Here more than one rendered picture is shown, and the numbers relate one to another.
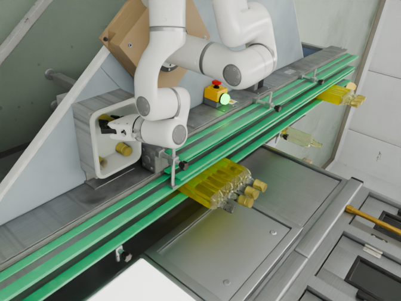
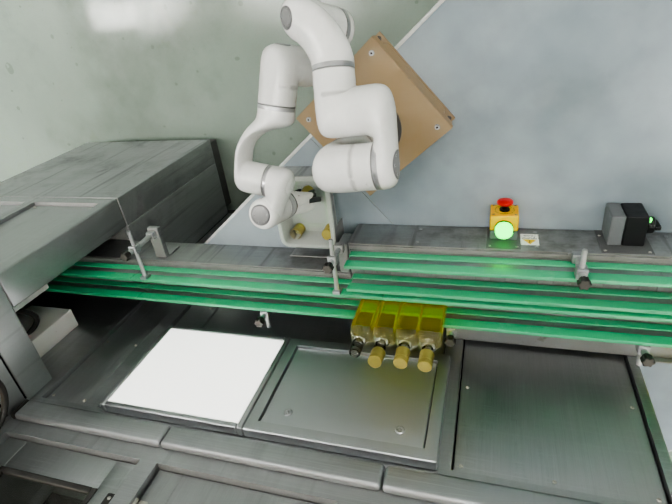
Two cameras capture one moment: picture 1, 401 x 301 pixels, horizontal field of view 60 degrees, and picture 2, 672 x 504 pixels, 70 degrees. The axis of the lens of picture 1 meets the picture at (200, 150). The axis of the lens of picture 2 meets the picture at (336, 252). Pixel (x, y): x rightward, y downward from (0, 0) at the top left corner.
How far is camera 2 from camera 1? 1.14 m
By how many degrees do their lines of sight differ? 61
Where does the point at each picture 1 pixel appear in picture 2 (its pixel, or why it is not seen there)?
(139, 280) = (258, 351)
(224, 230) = (365, 382)
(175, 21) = (264, 98)
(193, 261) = (302, 376)
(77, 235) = (238, 277)
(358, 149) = not seen: outside the picture
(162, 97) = (244, 171)
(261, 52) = (354, 152)
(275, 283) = (311, 458)
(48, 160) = not seen: hidden behind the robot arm
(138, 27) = not seen: hidden behind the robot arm
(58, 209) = (254, 254)
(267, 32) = (373, 127)
